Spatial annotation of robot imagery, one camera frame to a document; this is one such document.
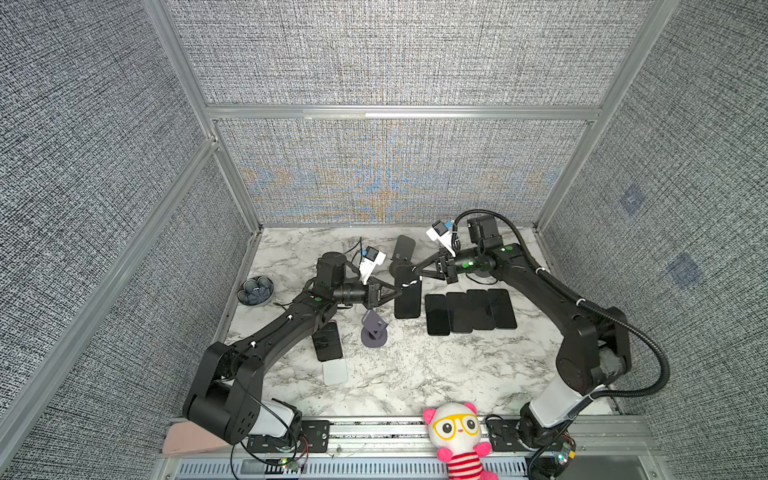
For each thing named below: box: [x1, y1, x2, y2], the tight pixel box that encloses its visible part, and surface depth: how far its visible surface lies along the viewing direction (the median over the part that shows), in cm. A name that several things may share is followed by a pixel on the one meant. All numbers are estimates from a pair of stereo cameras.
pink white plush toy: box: [423, 402, 499, 480], surface depth 69 cm
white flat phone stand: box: [322, 359, 348, 386], surface depth 85 cm
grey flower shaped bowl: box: [237, 276, 275, 307], surface depth 99 cm
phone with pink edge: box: [312, 320, 343, 361], surface depth 79 cm
